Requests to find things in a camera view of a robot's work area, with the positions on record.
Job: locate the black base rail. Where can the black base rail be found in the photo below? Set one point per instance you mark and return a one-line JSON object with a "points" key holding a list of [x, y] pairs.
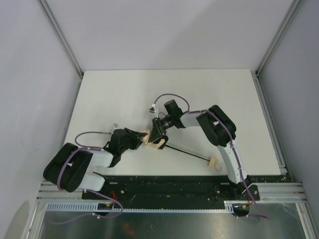
{"points": [[178, 192]]}

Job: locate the aluminium right side rail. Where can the aluminium right side rail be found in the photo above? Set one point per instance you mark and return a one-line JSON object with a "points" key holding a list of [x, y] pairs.
{"points": [[270, 123]]}

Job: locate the aluminium left corner post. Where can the aluminium left corner post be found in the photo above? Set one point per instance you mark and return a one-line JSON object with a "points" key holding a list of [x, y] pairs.
{"points": [[48, 13]]}

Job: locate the aluminium front cross rail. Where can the aluminium front cross rail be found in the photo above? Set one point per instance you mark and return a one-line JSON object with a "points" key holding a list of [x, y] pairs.
{"points": [[269, 192]]}

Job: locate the aluminium corner frame post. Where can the aluminium corner frame post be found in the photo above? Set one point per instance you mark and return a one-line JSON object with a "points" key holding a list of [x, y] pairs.
{"points": [[281, 31]]}

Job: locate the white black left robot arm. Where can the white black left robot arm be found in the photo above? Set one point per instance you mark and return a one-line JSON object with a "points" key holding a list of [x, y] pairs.
{"points": [[68, 170]]}

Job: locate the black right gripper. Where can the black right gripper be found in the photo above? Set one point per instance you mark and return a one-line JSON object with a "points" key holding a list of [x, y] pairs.
{"points": [[157, 129]]}

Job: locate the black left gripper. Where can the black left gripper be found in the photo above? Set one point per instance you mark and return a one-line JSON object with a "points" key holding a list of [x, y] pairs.
{"points": [[128, 138]]}

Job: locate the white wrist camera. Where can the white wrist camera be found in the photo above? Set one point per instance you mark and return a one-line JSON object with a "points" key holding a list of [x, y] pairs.
{"points": [[152, 109], [115, 126]]}

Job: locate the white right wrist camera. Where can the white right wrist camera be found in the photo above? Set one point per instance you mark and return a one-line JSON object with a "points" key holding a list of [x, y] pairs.
{"points": [[152, 109]]}

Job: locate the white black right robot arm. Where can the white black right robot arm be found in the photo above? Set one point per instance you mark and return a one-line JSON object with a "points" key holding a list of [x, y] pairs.
{"points": [[217, 127]]}

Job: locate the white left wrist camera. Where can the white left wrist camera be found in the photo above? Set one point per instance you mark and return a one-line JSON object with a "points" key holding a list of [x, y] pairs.
{"points": [[115, 126]]}

